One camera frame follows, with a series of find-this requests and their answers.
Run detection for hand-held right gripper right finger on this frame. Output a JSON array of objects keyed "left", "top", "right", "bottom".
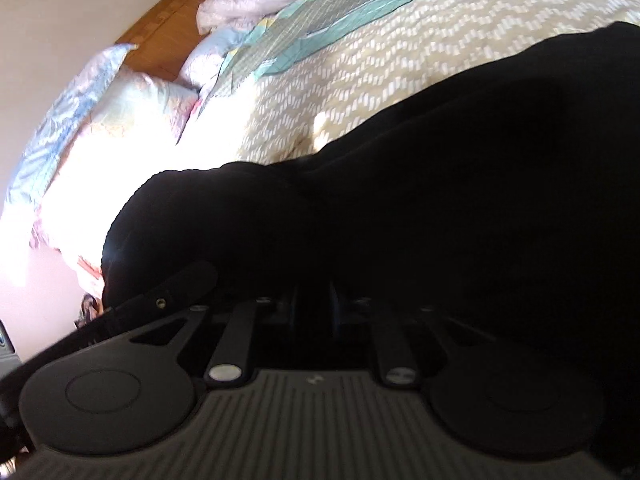
[{"left": 332, "top": 285, "right": 497, "bottom": 387}]

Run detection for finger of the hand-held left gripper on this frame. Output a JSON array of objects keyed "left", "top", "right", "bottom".
[{"left": 102, "top": 260, "right": 219, "bottom": 333}]

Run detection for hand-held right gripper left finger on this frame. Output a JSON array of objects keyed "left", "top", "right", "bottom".
[{"left": 130, "top": 285, "right": 331, "bottom": 384}]

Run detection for black pants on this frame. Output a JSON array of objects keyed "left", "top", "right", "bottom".
[{"left": 102, "top": 21, "right": 640, "bottom": 411}]

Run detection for white floral pillow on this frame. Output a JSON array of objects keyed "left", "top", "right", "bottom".
[{"left": 29, "top": 72, "right": 201, "bottom": 306}]

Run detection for pale blue patterned pillow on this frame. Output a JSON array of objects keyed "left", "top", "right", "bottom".
[{"left": 0, "top": 44, "right": 139, "bottom": 213}]

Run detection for wooden headboard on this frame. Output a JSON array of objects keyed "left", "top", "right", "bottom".
[{"left": 115, "top": 0, "right": 234, "bottom": 82}]

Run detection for beige chevron bedspread teal border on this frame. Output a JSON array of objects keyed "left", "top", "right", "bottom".
[{"left": 177, "top": 0, "right": 640, "bottom": 166}]

